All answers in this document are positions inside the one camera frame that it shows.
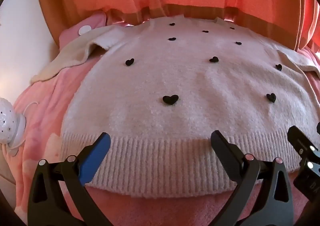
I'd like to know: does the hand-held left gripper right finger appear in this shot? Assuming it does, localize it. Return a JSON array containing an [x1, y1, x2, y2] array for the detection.
[[211, 130, 293, 226]]

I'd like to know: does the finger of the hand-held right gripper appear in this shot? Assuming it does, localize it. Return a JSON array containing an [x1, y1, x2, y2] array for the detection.
[[287, 126, 320, 203]]

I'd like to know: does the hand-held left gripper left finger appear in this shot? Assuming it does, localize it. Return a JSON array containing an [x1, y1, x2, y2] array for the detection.
[[27, 132, 113, 226]]

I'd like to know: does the white sweater with black hearts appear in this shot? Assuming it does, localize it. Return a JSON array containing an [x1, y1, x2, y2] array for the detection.
[[60, 15, 320, 199]]

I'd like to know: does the pink fleece blanket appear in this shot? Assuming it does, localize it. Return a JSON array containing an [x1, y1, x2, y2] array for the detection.
[[12, 29, 320, 226]]

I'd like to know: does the white dotted ceramic lamp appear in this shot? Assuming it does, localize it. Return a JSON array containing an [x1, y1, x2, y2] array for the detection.
[[0, 98, 27, 148]]

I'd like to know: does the cream fleece cloth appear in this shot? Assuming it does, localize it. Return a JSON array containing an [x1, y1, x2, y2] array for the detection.
[[30, 26, 118, 85]]

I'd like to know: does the pink dotted pillow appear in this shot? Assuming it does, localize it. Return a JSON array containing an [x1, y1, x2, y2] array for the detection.
[[59, 12, 108, 49]]

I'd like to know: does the brown wooden headboard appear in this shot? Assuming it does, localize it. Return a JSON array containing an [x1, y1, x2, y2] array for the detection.
[[106, 3, 302, 50]]

